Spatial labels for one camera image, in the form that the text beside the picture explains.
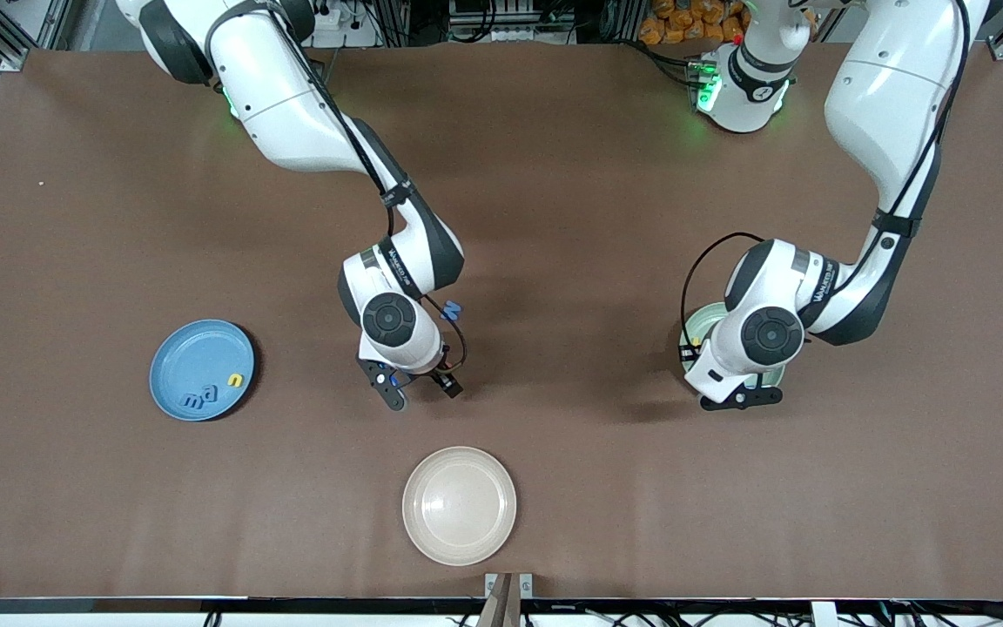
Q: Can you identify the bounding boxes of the green plate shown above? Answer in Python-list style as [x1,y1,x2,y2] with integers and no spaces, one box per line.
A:
[678,301,787,390]

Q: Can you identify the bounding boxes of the beige plate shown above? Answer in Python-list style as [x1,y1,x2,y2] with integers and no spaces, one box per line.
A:
[401,446,518,567]

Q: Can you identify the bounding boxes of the blue plate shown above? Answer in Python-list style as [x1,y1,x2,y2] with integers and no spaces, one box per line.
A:
[149,319,256,422]

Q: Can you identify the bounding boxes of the white power strip with plugs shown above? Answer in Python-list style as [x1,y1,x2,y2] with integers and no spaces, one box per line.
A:
[312,0,363,31]

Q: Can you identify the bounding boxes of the orange packaged items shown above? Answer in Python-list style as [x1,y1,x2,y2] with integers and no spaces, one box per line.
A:
[638,0,748,46]

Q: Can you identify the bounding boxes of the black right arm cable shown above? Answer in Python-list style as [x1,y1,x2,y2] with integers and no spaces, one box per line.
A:
[205,0,468,374]

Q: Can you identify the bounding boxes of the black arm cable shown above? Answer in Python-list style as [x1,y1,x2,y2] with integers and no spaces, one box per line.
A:
[679,0,966,365]
[205,0,468,374]

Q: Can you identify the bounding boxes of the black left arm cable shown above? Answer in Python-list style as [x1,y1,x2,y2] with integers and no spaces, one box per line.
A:
[679,0,966,365]

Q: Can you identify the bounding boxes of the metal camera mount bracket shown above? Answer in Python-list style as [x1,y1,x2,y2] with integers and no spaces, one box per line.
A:
[477,572,535,627]

